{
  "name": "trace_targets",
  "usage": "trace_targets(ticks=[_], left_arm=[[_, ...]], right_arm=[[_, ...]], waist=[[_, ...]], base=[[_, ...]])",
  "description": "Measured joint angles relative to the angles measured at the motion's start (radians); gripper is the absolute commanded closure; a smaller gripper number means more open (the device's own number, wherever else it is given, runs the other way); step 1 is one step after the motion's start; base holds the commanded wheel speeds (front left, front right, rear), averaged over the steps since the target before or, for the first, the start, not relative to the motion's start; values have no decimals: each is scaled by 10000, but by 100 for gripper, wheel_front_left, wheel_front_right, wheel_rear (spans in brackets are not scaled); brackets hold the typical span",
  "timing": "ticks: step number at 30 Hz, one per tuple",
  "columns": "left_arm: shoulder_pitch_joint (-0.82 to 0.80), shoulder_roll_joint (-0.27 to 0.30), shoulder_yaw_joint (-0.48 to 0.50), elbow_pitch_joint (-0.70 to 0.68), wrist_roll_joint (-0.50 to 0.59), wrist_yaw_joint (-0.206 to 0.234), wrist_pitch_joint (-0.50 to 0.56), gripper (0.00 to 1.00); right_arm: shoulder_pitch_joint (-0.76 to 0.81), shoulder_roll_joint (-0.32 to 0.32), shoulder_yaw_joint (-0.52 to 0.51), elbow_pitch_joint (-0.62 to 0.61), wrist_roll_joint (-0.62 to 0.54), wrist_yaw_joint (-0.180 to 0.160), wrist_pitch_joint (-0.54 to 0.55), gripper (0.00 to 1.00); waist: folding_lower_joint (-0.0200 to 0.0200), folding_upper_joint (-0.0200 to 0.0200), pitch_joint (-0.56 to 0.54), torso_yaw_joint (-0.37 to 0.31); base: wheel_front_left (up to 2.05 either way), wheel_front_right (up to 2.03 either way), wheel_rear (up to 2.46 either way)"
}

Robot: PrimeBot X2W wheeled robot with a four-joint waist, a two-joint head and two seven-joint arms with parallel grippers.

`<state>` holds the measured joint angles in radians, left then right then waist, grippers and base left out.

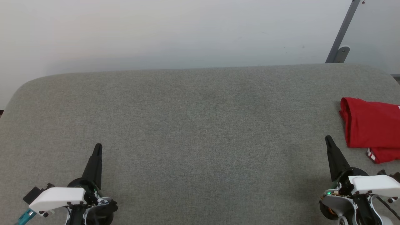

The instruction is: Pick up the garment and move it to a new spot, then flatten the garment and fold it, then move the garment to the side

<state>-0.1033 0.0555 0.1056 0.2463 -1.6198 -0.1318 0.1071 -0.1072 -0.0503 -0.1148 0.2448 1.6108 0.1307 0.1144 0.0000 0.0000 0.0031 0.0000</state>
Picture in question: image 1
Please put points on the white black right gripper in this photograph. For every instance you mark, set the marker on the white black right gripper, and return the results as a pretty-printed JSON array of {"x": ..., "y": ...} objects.
[{"x": 372, "y": 184}]

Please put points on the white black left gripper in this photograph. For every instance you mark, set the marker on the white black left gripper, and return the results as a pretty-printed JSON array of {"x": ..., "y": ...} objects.
[{"x": 59, "y": 197}]

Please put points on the red basketball jersey white trim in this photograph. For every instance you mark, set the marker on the red basketball jersey white trim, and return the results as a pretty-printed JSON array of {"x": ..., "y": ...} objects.
[{"x": 372, "y": 125}]

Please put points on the grey fabric sofa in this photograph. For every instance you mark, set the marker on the grey fabric sofa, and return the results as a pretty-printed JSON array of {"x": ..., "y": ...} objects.
[{"x": 200, "y": 131}]

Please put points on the grey metal pole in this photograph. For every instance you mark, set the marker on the grey metal pole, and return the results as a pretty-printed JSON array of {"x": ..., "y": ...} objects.
[{"x": 345, "y": 25}]

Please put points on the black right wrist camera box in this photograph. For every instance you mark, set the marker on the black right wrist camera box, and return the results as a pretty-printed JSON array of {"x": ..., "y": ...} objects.
[{"x": 390, "y": 176}]

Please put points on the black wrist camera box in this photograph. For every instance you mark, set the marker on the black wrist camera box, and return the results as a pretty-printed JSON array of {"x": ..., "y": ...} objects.
[
  {"x": 390, "y": 176},
  {"x": 32, "y": 193}
]

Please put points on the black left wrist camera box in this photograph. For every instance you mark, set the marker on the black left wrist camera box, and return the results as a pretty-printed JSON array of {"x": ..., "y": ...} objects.
[{"x": 32, "y": 193}]

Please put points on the grey rounded metal bracket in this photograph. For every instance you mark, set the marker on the grey rounded metal bracket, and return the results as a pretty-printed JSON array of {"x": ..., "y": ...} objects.
[{"x": 342, "y": 54}]

